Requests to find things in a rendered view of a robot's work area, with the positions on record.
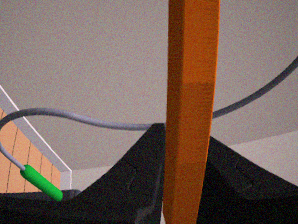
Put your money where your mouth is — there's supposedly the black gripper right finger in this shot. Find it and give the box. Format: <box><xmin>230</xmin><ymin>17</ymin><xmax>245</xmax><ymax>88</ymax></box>
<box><xmin>196</xmin><ymin>136</ymin><xmax>298</xmax><ymax>224</ymax></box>

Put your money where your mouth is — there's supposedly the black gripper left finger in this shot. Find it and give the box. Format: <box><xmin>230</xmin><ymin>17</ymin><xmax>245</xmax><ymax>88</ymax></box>
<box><xmin>0</xmin><ymin>123</ymin><xmax>166</xmax><ymax>224</ymax></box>

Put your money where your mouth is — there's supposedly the orange handle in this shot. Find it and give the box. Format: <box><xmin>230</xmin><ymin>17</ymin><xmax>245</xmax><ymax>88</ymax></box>
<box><xmin>162</xmin><ymin>0</ymin><xmax>221</xmax><ymax>224</ymax></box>

